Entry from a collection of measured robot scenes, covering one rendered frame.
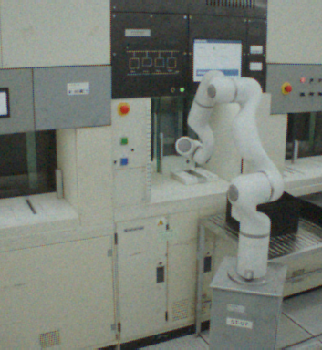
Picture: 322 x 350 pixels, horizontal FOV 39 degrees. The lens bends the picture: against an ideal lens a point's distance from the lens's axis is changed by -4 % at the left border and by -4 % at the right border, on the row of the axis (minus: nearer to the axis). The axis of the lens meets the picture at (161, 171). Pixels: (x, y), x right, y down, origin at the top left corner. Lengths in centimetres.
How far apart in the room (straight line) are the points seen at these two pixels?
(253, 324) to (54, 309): 104
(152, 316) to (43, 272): 70
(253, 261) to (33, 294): 110
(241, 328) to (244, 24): 150
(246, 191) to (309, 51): 132
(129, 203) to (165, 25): 88
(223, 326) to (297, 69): 151
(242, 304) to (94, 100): 109
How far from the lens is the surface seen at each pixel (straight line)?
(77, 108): 216
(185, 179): 271
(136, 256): 248
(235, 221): 237
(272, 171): 181
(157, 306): 268
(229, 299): 187
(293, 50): 276
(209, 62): 242
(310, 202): 256
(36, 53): 211
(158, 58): 228
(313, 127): 354
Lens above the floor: 166
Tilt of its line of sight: 15 degrees down
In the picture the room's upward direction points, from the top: straight up
